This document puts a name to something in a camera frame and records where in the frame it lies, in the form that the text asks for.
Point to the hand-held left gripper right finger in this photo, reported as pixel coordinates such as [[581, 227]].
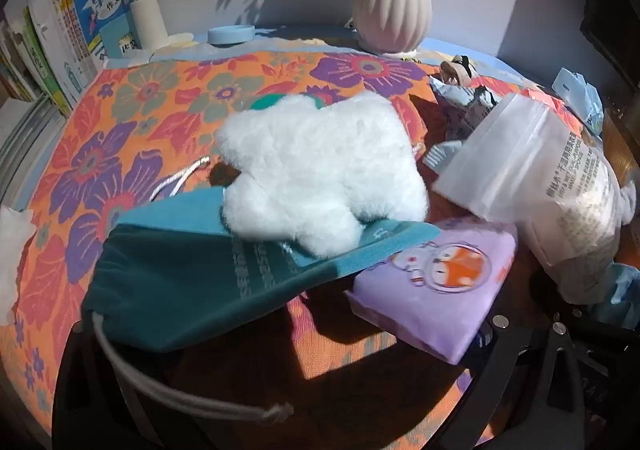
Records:
[[550, 370]]

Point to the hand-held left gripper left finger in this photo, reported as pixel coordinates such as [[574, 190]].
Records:
[[80, 380]]

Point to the purple tissue packet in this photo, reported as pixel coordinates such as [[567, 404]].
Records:
[[430, 305]]

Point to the translucent white plastic bag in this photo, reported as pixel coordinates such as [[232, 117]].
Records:
[[525, 169]]

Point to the patterned packet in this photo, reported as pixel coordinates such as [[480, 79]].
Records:
[[470, 104]]

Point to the white plush toy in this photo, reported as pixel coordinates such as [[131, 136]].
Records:
[[310, 164]]

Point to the blue face mask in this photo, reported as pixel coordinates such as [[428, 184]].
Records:
[[620, 290]]

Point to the white tissue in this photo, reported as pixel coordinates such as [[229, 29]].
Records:
[[12, 255]]

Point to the grey cloth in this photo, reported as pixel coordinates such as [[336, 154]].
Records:
[[627, 205]]

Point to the floral tablecloth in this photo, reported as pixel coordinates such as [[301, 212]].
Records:
[[125, 154]]

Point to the grey striped ribbon piece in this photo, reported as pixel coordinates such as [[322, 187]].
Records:
[[440, 157]]

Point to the light blue packet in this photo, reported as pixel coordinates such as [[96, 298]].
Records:
[[580, 89]]

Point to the green round object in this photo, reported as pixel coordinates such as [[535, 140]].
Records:
[[262, 102]]

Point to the row of books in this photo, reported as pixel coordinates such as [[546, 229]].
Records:
[[45, 44]]

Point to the black television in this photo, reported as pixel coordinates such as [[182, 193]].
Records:
[[610, 29]]

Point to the blue book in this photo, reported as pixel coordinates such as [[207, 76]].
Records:
[[100, 4]]

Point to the blue round lid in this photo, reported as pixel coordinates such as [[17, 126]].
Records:
[[230, 34]]

